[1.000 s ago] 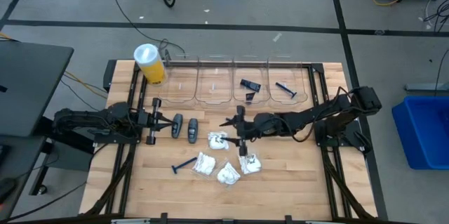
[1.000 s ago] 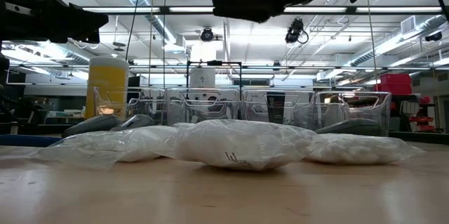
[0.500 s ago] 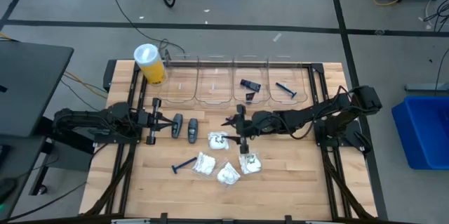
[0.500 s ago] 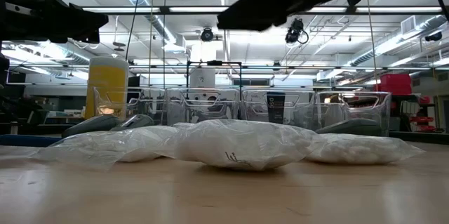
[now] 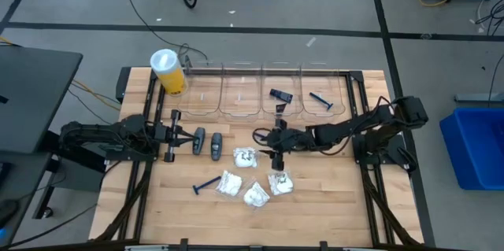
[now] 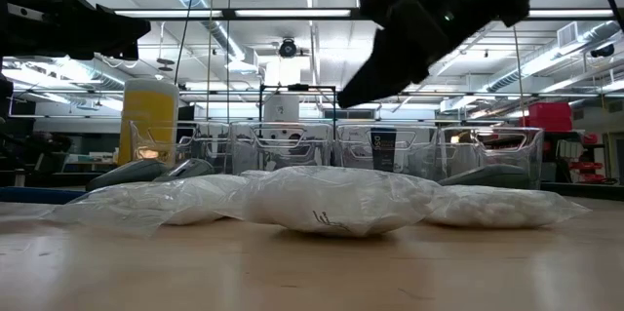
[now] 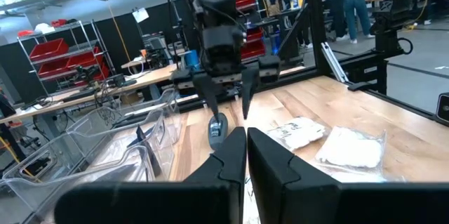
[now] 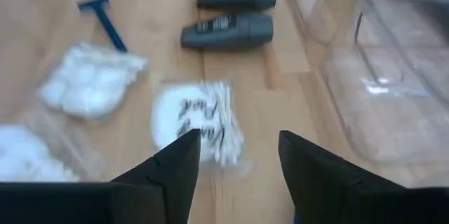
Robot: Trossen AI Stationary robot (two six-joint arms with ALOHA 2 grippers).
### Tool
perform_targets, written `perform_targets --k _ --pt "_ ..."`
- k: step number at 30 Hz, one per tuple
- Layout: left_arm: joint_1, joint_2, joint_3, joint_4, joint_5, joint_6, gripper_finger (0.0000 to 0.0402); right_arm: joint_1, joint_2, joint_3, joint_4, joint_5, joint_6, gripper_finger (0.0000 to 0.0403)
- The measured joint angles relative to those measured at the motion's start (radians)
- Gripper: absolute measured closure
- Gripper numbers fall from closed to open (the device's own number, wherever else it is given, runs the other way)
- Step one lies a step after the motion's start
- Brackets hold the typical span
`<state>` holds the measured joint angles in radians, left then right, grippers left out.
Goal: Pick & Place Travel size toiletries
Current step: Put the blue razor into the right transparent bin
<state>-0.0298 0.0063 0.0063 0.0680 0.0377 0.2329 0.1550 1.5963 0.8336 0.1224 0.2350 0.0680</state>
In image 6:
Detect yellow-labelled wipes canister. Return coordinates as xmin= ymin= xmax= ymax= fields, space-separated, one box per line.
xmin=118 ymin=78 xmax=180 ymax=169

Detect thin hanging cord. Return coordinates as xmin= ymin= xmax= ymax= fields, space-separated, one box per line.
xmin=511 ymin=25 xmax=526 ymax=117

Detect clear plastic bin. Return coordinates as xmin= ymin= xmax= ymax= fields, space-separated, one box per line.
xmin=334 ymin=124 xmax=443 ymax=180
xmin=230 ymin=121 xmax=336 ymax=175
xmin=438 ymin=126 xmax=545 ymax=190
xmin=129 ymin=119 xmax=234 ymax=175

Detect small black ceiling spotlight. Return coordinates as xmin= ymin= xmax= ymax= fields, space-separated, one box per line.
xmin=589 ymin=43 xmax=616 ymax=58

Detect white pillar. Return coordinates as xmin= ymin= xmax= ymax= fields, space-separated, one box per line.
xmin=262 ymin=57 xmax=302 ymax=123

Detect black pouch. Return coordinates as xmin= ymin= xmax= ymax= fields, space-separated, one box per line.
xmin=370 ymin=128 xmax=397 ymax=173

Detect red storage bins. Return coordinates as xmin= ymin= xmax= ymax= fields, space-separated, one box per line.
xmin=519 ymin=101 xmax=574 ymax=133

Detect round black ceiling spotlight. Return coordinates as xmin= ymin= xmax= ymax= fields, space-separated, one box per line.
xmin=278 ymin=37 xmax=298 ymax=59

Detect red shelf items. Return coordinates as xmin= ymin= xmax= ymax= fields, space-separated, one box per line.
xmin=567 ymin=133 xmax=605 ymax=185

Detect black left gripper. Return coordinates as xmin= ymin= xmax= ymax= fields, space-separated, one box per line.
xmin=0 ymin=0 xmax=152 ymax=61

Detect black metal stand frame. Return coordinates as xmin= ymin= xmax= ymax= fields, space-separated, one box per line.
xmin=257 ymin=84 xmax=337 ymax=127

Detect person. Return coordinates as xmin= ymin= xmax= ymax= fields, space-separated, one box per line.
xmin=28 ymin=130 xmax=72 ymax=175

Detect black overhead frame beam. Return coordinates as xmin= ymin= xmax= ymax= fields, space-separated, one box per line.
xmin=111 ymin=7 xmax=624 ymax=22

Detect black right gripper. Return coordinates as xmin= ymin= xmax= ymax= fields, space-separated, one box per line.
xmin=335 ymin=0 xmax=457 ymax=110

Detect black hanging cable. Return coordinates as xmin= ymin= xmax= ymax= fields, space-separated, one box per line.
xmin=174 ymin=0 xmax=200 ymax=86

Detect grey pouch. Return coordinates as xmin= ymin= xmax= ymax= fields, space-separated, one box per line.
xmin=438 ymin=164 xmax=530 ymax=189

